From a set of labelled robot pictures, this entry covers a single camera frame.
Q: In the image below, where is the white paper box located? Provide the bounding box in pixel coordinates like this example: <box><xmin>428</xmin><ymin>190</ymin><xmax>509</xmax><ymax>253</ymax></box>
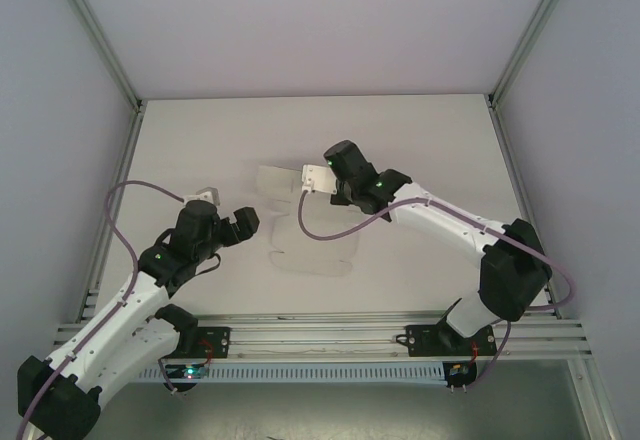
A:
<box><xmin>242</xmin><ymin>159</ymin><xmax>362</xmax><ymax>279</ymax></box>

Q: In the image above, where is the grey metal sheet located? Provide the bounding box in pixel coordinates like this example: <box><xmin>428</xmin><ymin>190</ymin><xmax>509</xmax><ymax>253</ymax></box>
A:
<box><xmin>54</xmin><ymin>358</ymin><xmax>614</xmax><ymax>440</ymax></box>

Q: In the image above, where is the right lower aluminium strut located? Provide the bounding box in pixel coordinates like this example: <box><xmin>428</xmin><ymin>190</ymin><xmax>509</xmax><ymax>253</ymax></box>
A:
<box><xmin>569</xmin><ymin>358</ymin><xmax>621</xmax><ymax>440</ymax></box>

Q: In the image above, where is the black thin cable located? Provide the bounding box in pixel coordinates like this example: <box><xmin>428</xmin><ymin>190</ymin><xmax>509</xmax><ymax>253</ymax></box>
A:
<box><xmin>192</xmin><ymin>253</ymin><xmax>223</xmax><ymax>278</ymax></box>

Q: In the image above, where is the left aluminium table side rail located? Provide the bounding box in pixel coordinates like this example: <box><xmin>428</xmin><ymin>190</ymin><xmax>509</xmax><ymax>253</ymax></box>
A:
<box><xmin>77</xmin><ymin>102</ymin><xmax>147</xmax><ymax>326</ymax></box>

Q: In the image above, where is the aluminium table side rail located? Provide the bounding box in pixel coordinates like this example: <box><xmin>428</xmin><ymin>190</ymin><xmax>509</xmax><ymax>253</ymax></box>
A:
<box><xmin>77</xmin><ymin>102</ymin><xmax>147</xmax><ymax>326</ymax></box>
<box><xmin>487</xmin><ymin>104</ymin><xmax>565</xmax><ymax>319</ymax></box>

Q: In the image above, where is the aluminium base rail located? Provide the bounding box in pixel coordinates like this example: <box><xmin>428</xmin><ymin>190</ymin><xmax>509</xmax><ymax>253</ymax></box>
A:
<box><xmin>52</xmin><ymin>312</ymin><xmax>594</xmax><ymax>361</ymax></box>

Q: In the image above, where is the white slotted cable duct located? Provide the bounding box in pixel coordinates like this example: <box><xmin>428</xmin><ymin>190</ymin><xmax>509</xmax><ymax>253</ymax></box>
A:
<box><xmin>139</xmin><ymin>363</ymin><xmax>447</xmax><ymax>386</ymax></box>

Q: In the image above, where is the right aluminium table side rail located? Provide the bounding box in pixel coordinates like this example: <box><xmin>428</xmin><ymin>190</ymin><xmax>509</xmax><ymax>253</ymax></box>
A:
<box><xmin>487</xmin><ymin>104</ymin><xmax>565</xmax><ymax>319</ymax></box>

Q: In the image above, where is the left aluminium frame post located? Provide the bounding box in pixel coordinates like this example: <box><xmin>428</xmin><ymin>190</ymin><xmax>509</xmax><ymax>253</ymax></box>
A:
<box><xmin>48</xmin><ymin>0</ymin><xmax>147</xmax><ymax>112</ymax></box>

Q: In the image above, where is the aluminium frame post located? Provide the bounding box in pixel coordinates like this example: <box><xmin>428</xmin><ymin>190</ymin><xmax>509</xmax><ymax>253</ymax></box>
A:
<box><xmin>487</xmin><ymin>0</ymin><xmax>584</xmax><ymax>109</ymax></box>
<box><xmin>48</xmin><ymin>0</ymin><xmax>147</xmax><ymax>112</ymax></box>

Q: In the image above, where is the right aluminium frame post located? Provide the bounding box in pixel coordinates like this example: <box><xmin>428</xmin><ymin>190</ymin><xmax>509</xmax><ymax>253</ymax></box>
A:
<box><xmin>487</xmin><ymin>0</ymin><xmax>584</xmax><ymax>109</ymax></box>

